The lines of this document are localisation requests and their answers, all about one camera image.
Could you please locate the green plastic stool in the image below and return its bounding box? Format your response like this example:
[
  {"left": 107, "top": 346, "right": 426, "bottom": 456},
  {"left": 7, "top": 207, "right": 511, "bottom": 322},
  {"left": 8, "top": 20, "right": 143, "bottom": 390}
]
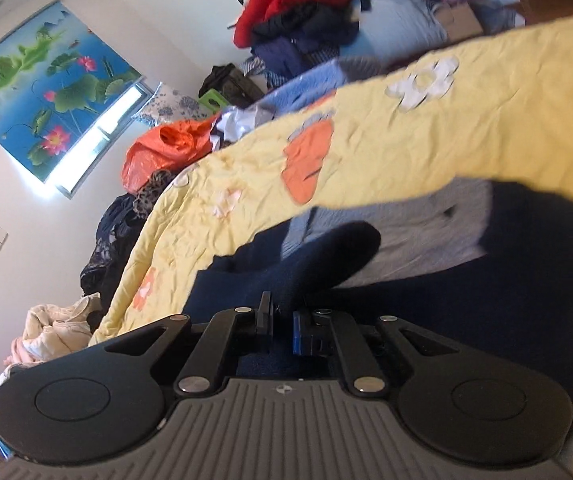
[{"left": 198, "top": 89, "right": 230, "bottom": 112}]

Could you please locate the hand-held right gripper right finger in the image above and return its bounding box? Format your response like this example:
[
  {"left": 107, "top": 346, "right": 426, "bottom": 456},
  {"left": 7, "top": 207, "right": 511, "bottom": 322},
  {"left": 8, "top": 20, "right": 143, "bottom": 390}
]
[{"left": 291, "top": 307, "right": 473, "bottom": 401}]

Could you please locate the window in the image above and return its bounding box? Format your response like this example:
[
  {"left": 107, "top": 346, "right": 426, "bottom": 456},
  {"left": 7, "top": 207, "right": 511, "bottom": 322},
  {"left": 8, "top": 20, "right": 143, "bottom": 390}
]
[{"left": 46, "top": 82, "right": 156, "bottom": 200}]

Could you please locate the pale grey bedding bundle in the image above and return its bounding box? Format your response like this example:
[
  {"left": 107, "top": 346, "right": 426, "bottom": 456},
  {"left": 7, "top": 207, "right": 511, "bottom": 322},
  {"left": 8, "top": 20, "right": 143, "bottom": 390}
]
[{"left": 361, "top": 0, "right": 448, "bottom": 52}]

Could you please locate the red fleece garment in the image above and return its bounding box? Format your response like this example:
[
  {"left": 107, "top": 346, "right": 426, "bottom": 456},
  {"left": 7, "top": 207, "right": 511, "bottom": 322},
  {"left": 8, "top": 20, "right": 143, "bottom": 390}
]
[{"left": 233, "top": 0, "right": 355, "bottom": 49}]

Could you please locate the black bag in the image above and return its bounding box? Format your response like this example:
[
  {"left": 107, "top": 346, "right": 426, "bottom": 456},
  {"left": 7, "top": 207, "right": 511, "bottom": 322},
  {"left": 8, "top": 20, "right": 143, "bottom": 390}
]
[{"left": 198, "top": 63, "right": 268, "bottom": 109}]

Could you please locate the orange plastic bag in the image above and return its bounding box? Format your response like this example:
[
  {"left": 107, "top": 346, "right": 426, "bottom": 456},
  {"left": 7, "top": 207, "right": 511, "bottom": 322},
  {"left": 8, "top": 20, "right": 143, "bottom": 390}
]
[{"left": 121, "top": 120, "right": 218, "bottom": 194}]

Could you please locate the navy garment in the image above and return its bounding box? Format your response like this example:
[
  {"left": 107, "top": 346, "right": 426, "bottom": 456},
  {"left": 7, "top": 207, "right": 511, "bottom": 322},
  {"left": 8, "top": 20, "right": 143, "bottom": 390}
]
[{"left": 251, "top": 35, "right": 343, "bottom": 79}]

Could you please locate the cardboard box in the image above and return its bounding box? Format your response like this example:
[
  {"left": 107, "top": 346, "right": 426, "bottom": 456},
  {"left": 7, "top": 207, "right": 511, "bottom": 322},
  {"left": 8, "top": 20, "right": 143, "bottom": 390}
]
[{"left": 435, "top": 2, "right": 485, "bottom": 44}]

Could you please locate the cream cloth bundle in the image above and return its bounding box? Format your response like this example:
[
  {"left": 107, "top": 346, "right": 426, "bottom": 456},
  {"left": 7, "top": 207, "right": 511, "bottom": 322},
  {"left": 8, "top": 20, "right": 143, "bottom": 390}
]
[{"left": 0, "top": 292, "right": 103, "bottom": 413}]

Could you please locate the lotus pattern window blind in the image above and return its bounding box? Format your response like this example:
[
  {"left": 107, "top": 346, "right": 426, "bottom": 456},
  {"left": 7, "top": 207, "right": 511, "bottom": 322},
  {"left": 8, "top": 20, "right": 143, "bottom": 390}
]
[{"left": 0, "top": 1, "right": 143, "bottom": 183}]

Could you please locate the black jacket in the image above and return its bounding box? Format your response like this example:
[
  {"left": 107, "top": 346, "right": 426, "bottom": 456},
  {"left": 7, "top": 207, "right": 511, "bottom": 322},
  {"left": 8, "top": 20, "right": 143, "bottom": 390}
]
[{"left": 251, "top": 2, "right": 363, "bottom": 57}]

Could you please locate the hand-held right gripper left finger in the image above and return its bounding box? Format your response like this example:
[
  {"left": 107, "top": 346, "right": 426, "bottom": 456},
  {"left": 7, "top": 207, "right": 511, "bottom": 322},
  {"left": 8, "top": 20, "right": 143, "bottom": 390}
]
[{"left": 90, "top": 291, "right": 275, "bottom": 400}]

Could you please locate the yellow carrot print blanket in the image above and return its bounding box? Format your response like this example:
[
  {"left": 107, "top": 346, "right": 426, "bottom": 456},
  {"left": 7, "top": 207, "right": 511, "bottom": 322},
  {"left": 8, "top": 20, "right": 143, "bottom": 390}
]
[{"left": 0, "top": 10, "right": 573, "bottom": 480}]

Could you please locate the dark patterned garment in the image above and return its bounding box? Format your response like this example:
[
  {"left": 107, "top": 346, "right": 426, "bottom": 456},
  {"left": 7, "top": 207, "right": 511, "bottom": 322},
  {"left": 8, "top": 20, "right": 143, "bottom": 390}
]
[{"left": 80, "top": 170, "right": 178, "bottom": 332}]

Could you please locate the grey and navy sweater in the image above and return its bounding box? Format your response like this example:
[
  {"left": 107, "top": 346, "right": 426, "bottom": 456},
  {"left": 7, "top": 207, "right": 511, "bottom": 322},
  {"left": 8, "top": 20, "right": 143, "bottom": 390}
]
[{"left": 181, "top": 176, "right": 573, "bottom": 466}]

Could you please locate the blue floral pillow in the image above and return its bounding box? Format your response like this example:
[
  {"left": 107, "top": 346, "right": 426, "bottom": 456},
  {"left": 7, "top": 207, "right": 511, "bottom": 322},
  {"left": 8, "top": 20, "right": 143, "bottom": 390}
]
[{"left": 134, "top": 82, "right": 208, "bottom": 129}]

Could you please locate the white crumpled cloth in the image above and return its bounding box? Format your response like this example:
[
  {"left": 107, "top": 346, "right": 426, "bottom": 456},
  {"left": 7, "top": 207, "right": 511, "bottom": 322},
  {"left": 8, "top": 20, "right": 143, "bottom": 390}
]
[{"left": 211, "top": 105, "right": 278, "bottom": 152}]

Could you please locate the light blue knitted garment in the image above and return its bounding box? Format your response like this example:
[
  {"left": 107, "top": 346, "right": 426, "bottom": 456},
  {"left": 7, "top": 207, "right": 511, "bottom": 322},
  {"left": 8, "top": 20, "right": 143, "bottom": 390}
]
[{"left": 261, "top": 57, "right": 358, "bottom": 112}]

